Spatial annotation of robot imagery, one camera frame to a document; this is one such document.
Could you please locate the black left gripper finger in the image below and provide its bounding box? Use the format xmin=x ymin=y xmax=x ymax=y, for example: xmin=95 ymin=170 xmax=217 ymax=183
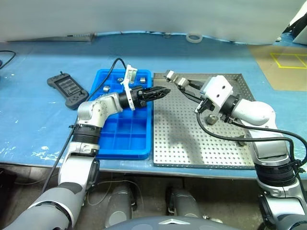
xmin=143 ymin=87 xmax=171 ymax=95
xmin=143 ymin=93 xmax=168 ymax=102

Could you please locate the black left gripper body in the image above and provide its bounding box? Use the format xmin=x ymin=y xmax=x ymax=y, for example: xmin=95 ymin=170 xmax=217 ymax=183
xmin=131 ymin=89 xmax=147 ymax=108

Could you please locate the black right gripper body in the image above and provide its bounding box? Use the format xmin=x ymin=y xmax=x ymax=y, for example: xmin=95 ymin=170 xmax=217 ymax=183
xmin=194 ymin=92 xmax=215 ymax=115

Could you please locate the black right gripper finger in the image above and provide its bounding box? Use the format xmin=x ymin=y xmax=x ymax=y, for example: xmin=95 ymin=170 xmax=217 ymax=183
xmin=188 ymin=80 xmax=206 ymax=93
xmin=179 ymin=87 xmax=202 ymax=103

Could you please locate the blue compartment tray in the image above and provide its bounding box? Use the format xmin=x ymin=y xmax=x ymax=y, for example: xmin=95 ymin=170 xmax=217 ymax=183
xmin=89 ymin=69 xmax=152 ymax=161

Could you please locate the white tape roll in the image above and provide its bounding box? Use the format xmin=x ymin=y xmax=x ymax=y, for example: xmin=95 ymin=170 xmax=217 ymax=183
xmin=186 ymin=33 xmax=203 ymax=44

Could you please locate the perforated metal tray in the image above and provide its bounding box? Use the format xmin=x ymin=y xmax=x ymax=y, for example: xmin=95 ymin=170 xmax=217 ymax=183
xmin=151 ymin=72 xmax=259 ymax=170

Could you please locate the brown cardboard mat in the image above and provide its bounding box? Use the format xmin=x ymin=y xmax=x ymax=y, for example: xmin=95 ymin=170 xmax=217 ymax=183
xmin=248 ymin=45 xmax=307 ymax=92

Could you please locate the black handheld controller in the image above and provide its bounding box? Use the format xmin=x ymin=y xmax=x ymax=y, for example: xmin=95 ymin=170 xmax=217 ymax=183
xmin=47 ymin=71 xmax=89 ymax=110

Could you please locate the yellow tape square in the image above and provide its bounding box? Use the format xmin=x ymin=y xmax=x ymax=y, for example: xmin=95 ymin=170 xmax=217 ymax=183
xmin=270 ymin=52 xmax=307 ymax=69

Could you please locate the grey aluminium bar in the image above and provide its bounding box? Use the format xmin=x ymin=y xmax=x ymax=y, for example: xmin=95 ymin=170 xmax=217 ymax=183
xmin=7 ymin=33 xmax=95 ymax=43

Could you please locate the dark grey rounded shape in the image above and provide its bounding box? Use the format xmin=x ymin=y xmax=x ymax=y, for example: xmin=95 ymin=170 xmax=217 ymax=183
xmin=165 ymin=186 xmax=201 ymax=219
xmin=105 ymin=183 xmax=135 ymax=227

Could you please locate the grey robot torso with logo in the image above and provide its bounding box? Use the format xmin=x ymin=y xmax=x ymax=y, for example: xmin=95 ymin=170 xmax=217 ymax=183
xmin=103 ymin=215 xmax=231 ymax=230

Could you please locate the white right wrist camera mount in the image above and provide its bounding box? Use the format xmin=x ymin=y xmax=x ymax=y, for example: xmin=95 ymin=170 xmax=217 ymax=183
xmin=200 ymin=75 xmax=235 ymax=110

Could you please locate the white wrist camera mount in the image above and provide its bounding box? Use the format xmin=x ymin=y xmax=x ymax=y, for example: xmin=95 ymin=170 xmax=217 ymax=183
xmin=119 ymin=64 xmax=139 ymax=111
xmin=200 ymin=75 xmax=235 ymax=110

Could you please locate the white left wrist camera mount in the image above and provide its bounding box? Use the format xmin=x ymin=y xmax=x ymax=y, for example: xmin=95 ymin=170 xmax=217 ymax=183
xmin=119 ymin=64 xmax=139 ymax=111

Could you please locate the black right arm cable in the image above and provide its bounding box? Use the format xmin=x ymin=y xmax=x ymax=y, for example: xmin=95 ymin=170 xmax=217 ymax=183
xmin=195 ymin=111 xmax=307 ymax=173

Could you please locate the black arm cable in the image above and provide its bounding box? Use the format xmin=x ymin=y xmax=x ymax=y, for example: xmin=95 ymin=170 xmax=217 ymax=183
xmin=40 ymin=57 xmax=128 ymax=195
xmin=195 ymin=111 xmax=307 ymax=173

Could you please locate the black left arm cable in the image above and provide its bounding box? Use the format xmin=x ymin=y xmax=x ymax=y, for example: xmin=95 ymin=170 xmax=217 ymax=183
xmin=40 ymin=57 xmax=128 ymax=195

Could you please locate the black desk cable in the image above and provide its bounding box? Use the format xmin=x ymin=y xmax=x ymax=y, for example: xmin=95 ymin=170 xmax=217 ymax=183
xmin=0 ymin=50 xmax=16 ymax=70

